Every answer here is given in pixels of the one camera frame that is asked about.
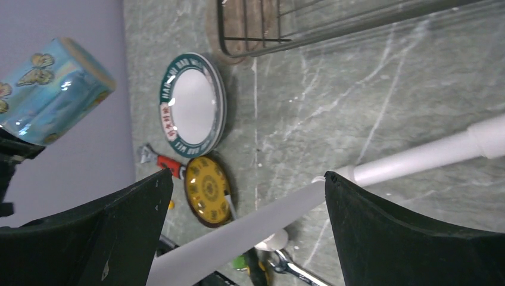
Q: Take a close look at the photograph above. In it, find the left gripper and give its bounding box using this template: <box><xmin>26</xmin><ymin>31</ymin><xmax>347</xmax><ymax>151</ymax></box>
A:
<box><xmin>1</xmin><ymin>128</ymin><xmax>46</xmax><ymax>217</ymax></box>

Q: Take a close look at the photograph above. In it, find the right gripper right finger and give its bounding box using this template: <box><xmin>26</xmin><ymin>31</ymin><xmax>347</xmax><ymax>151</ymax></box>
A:
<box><xmin>325</xmin><ymin>171</ymin><xmax>504</xmax><ymax>285</ymax></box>

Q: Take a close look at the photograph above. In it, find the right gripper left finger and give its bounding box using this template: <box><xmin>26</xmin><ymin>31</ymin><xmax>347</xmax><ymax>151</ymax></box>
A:
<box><xmin>1</xmin><ymin>169</ymin><xmax>173</xmax><ymax>285</ymax></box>

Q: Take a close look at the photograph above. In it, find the blue butterfly mug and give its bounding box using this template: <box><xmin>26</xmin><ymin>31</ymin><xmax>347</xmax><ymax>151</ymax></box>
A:
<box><xmin>1</xmin><ymin>37</ymin><xmax>116</xmax><ymax>147</ymax></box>

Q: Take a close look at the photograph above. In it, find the white pvc elbow fitting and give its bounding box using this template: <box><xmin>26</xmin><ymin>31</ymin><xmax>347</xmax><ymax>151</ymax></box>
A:
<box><xmin>254</xmin><ymin>229</ymin><xmax>289</xmax><ymax>252</ymax></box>

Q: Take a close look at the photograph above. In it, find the steel ratchet wrench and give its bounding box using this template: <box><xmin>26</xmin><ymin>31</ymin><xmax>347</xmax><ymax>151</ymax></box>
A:
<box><xmin>267</xmin><ymin>249</ymin><xmax>332</xmax><ymax>286</ymax></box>

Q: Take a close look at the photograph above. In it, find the yellow brown patterned plate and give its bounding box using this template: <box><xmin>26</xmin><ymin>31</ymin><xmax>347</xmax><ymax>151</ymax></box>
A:
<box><xmin>183</xmin><ymin>156</ymin><xmax>232</xmax><ymax>229</ymax></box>

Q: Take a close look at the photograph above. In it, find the green rimmed white plate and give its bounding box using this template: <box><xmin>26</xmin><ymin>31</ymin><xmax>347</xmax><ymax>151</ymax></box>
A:
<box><xmin>159</xmin><ymin>52</ymin><xmax>227</xmax><ymax>158</ymax></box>

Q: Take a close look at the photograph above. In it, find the red handled adjustable wrench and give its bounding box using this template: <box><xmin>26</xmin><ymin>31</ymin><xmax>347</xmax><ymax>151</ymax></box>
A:
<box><xmin>137</xmin><ymin>144</ymin><xmax>186</xmax><ymax>180</ymax></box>

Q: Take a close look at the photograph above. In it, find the white pvc pipe frame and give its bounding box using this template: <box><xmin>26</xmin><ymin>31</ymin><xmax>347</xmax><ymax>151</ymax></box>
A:
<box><xmin>146</xmin><ymin>113</ymin><xmax>505</xmax><ymax>286</ymax></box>

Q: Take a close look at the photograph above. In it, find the black wire dish rack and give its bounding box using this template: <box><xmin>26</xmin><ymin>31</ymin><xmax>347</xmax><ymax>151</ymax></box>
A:
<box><xmin>210</xmin><ymin>0</ymin><xmax>473</xmax><ymax>58</ymax></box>

